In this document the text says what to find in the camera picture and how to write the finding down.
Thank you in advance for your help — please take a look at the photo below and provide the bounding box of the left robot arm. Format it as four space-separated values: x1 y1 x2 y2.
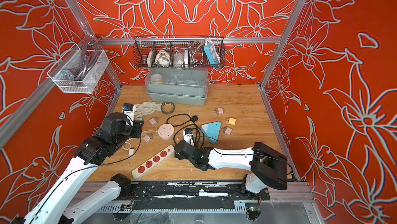
12 104 144 224

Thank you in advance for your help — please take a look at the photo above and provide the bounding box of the tape roll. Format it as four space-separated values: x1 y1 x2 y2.
160 102 175 115

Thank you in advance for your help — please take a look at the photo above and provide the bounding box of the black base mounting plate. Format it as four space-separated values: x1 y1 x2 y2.
115 179 270 201

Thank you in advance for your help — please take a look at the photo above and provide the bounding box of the black wire basket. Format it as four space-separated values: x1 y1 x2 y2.
133 35 226 69

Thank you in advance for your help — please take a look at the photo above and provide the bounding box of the grey plastic storage box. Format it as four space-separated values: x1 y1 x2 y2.
145 68 209 106

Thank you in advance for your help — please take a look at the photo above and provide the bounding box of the clear plastic wall basket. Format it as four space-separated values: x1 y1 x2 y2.
47 45 110 94

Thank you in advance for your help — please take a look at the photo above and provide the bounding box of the pink round power socket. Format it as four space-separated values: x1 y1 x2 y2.
158 123 175 140

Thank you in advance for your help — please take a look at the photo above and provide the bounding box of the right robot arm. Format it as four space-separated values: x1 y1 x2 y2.
174 140 288 194

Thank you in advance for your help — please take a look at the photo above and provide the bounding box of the pink plug adapter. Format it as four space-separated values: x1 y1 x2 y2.
143 134 154 143
215 108 224 115
149 117 159 126
223 127 233 136

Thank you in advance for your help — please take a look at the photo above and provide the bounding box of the white power strip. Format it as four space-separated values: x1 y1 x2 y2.
131 145 175 179

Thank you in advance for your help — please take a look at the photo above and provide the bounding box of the white cable bundle in basket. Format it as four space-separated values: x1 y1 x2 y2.
154 49 171 67

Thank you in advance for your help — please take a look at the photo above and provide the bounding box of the yellow plug adapter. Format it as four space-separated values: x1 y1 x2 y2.
227 117 236 126

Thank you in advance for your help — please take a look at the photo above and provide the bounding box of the white work glove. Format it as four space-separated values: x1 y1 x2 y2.
134 101 162 117

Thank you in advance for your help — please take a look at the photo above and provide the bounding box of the black power cable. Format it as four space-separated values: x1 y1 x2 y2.
165 113 206 150

